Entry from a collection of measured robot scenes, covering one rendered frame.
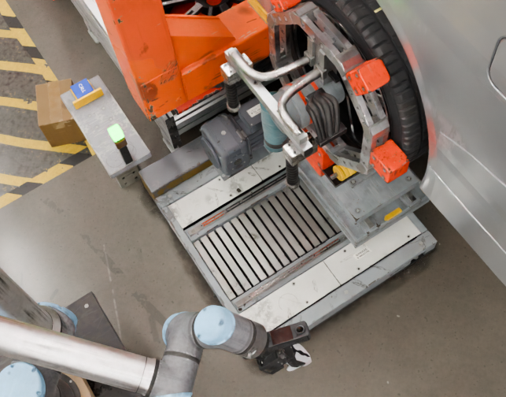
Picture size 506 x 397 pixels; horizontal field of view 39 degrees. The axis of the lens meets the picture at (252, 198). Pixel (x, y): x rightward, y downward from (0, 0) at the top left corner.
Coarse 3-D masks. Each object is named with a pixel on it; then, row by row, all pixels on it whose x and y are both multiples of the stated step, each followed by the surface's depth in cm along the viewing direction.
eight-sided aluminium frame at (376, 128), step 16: (272, 16) 217; (288, 16) 206; (304, 16) 199; (320, 16) 198; (272, 32) 224; (288, 32) 227; (320, 32) 196; (336, 32) 195; (272, 48) 232; (288, 48) 234; (320, 48) 197; (352, 48) 192; (272, 64) 240; (336, 64) 193; (352, 64) 191; (288, 80) 240; (352, 96) 196; (368, 96) 197; (368, 112) 196; (368, 128) 197; (384, 128) 199; (336, 144) 240; (368, 144) 204; (336, 160) 234; (352, 160) 223; (368, 160) 210
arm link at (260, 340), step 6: (258, 324) 174; (258, 330) 172; (264, 330) 174; (258, 336) 171; (264, 336) 173; (258, 342) 171; (264, 342) 173; (252, 348) 171; (258, 348) 172; (240, 354) 172; (246, 354) 172; (252, 354) 171; (258, 354) 173
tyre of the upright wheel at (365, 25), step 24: (312, 0) 206; (336, 0) 194; (360, 0) 193; (360, 24) 190; (384, 24) 190; (360, 48) 195; (384, 48) 189; (408, 72) 191; (384, 96) 198; (408, 96) 193; (408, 120) 196; (408, 144) 203
